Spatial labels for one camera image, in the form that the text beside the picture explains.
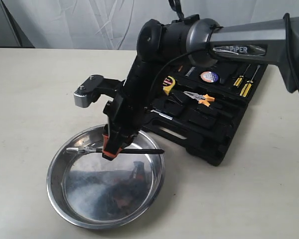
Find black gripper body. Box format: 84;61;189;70
100;64;152;147

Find adjustable wrench black handle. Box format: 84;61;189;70
66;146;165;155

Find black plastic tool case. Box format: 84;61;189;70
142;61;266;166

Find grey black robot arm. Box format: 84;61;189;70
102;13;299;160

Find round stainless steel tray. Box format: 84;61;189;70
46;125;165;230

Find yellow tape measure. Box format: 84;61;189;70
162;76;176;95

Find silver tester pen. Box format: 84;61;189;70
185;67;195;76

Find roll of electrical tape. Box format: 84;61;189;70
200;71;219;83

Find white backdrop cloth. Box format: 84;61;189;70
0;0;299;50

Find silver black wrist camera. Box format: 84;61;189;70
74;75;104;108

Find claw hammer black handle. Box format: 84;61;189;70
150;110;184;123

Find pliers with yellow handles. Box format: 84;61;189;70
183;91;215;107

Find yellow handled screwdriver short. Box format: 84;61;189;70
233;64;251;88

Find yellow handled screwdriver long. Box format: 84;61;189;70
240;65;261;98

